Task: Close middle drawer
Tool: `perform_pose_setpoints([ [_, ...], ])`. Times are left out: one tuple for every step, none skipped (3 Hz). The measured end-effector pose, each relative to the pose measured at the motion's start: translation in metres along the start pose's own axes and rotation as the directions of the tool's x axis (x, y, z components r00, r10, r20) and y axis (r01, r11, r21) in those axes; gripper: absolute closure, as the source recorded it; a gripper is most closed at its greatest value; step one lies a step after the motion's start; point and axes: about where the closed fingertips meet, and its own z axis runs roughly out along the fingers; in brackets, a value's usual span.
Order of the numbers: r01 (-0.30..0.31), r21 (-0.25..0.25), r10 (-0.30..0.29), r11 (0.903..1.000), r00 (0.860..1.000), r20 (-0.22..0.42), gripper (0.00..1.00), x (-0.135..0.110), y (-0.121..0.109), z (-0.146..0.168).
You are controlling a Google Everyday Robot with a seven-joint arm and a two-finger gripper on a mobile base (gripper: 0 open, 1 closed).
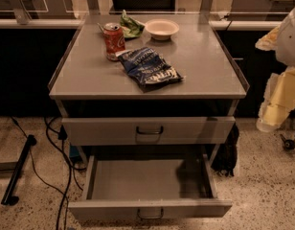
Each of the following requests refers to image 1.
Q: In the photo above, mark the black caster wheel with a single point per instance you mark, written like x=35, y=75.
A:
x=289, y=144

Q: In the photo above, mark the grey drawer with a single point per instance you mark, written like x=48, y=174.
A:
x=147, y=131
x=149, y=189

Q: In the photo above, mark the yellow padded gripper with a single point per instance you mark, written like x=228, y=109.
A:
x=289, y=43

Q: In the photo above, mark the blue chip bag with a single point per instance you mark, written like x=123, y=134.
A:
x=148, y=69

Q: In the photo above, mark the black floor stand bar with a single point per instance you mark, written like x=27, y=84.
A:
x=9, y=198

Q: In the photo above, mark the white bowl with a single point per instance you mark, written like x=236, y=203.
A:
x=161, y=29

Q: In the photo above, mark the red soda can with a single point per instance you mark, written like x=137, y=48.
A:
x=114, y=40

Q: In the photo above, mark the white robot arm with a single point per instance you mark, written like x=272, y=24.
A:
x=281, y=40

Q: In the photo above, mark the grey drawer cabinet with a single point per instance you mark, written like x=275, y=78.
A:
x=88, y=85

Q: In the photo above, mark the grey top drawer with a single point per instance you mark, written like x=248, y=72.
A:
x=147, y=131

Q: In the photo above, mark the green chip bag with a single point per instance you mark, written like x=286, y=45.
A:
x=131, y=27

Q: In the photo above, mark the black chair behind glass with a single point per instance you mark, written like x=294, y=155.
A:
x=144, y=5

